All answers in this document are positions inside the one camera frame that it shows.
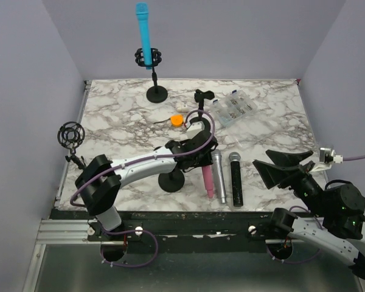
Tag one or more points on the pink microphone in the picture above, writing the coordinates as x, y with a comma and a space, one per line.
208, 180

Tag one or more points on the silver microphone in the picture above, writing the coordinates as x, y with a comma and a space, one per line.
218, 177

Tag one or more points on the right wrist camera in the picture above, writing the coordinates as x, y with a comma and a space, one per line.
327, 157

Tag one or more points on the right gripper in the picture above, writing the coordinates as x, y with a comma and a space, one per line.
272, 174

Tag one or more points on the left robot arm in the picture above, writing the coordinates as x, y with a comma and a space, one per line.
101, 180

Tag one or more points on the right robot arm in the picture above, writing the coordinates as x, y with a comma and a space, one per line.
342, 207

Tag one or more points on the black clip stand for pink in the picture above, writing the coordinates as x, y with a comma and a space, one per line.
171, 182

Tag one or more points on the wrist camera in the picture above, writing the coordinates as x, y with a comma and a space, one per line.
194, 128
327, 157

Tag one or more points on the black speckled microphone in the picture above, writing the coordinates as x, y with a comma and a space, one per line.
236, 179

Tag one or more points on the black round base clip stand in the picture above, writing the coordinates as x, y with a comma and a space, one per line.
200, 96

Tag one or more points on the black tripod shock mount stand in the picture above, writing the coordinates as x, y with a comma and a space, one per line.
70, 136

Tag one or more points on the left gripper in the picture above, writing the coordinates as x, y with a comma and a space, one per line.
206, 160

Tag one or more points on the blue microphone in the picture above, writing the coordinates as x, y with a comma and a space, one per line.
142, 17

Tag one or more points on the black front mounting rail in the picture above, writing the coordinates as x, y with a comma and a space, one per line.
143, 232

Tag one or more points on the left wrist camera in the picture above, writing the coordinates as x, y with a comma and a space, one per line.
194, 128

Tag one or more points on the white earbud case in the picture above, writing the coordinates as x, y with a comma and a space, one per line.
182, 108

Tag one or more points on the clear plastic screw box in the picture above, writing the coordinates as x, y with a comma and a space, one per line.
235, 106

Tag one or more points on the orange tape measure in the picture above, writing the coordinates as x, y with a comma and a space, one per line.
177, 120

